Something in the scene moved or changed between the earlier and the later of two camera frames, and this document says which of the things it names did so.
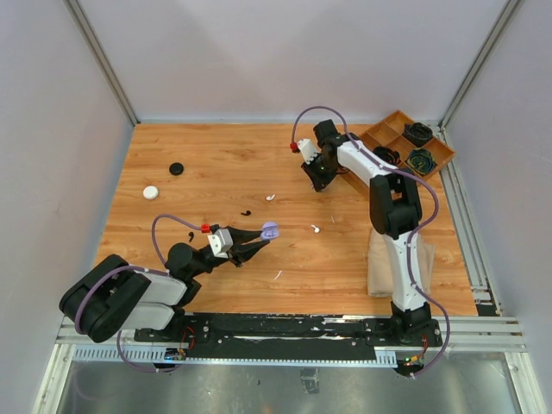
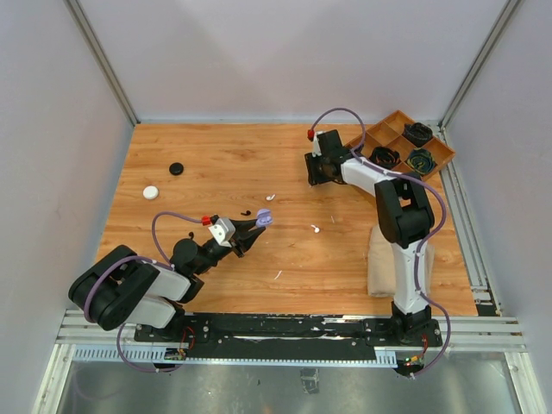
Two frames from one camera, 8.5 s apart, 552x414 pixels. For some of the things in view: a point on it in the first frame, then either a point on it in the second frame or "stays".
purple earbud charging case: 270,230 to 264,217
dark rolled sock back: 418,133 stays
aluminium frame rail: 75,9 stays
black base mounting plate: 294,335 stays
